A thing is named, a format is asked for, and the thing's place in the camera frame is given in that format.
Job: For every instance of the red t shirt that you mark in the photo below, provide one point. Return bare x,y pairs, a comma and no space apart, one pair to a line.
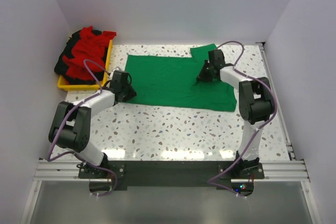
88,51

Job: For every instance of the green t shirt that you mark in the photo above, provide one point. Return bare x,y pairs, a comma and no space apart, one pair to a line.
171,81

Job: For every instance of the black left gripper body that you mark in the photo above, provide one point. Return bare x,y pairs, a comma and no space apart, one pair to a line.
129,93

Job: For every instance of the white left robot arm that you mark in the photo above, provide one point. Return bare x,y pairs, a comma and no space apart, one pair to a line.
70,129

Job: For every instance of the aluminium right side rail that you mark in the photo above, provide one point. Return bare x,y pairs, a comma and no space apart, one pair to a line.
290,150

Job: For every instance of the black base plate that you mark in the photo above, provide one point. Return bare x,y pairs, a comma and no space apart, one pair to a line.
121,175

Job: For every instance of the yellow plastic bin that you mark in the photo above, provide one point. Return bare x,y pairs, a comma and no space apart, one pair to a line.
63,84

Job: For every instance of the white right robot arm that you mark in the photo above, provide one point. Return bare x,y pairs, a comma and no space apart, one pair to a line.
256,102

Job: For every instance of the black t shirt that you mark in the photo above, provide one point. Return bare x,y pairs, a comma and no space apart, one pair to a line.
63,64

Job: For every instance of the aluminium front rail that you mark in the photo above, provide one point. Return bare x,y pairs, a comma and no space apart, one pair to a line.
286,171

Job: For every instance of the aluminium rail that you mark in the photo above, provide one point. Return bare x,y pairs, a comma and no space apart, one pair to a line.
286,171
290,150

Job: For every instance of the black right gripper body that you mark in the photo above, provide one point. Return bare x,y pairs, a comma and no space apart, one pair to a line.
205,73

